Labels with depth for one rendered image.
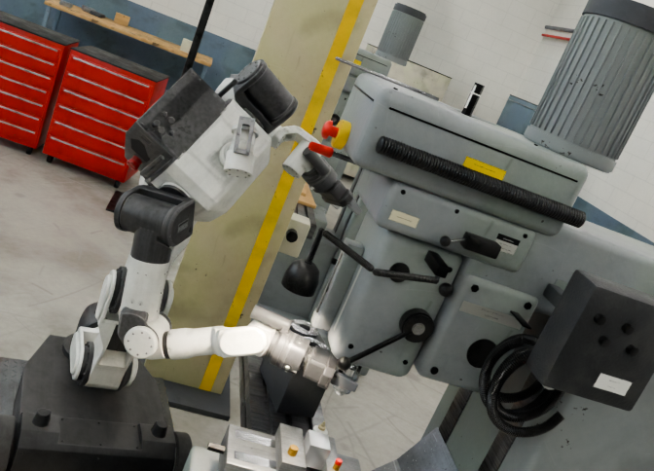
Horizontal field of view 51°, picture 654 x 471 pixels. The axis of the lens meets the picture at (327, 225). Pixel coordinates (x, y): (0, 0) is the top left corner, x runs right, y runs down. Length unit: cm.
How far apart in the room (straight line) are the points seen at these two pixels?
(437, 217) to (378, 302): 22
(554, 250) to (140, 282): 91
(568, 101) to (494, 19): 964
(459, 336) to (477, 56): 970
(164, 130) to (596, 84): 93
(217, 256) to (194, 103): 174
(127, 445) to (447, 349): 113
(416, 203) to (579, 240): 37
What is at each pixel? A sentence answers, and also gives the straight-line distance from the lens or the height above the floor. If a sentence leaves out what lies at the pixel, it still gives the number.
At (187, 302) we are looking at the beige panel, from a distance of 343.
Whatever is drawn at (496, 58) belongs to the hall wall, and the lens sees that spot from 1119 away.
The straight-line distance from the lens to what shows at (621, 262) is 159.
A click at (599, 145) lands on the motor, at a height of 194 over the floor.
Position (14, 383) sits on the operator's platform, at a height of 40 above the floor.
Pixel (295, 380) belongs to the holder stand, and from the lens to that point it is 195.
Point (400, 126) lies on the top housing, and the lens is 129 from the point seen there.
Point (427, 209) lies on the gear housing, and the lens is 136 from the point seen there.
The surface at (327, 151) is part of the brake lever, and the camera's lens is 150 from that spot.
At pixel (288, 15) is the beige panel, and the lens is 309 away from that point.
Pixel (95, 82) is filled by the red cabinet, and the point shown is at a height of 81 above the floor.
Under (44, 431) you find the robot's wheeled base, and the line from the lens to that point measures 220.
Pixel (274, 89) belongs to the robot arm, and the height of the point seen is 176.
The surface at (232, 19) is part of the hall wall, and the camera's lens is 1037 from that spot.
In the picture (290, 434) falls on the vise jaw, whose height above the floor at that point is 103.
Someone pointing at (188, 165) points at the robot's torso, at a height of 154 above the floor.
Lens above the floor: 195
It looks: 15 degrees down
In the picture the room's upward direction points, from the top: 23 degrees clockwise
